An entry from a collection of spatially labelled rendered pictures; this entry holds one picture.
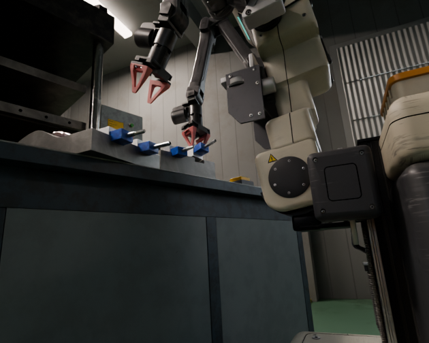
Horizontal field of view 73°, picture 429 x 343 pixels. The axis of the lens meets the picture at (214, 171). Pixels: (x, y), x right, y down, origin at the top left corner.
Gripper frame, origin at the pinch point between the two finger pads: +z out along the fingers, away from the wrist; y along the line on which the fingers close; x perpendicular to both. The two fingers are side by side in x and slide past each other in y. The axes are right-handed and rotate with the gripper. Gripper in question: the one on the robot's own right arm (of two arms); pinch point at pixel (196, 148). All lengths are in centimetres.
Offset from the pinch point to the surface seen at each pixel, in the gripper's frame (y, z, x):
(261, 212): -36.6, 18.5, 1.2
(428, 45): -244, -180, 93
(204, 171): -3.1, 9.5, 0.8
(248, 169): -197, -104, -115
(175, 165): 10.8, 11.5, 0.5
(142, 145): 28.2, 14.1, 7.3
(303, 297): -71, 51, -4
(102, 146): 40.6, 20.8, 9.6
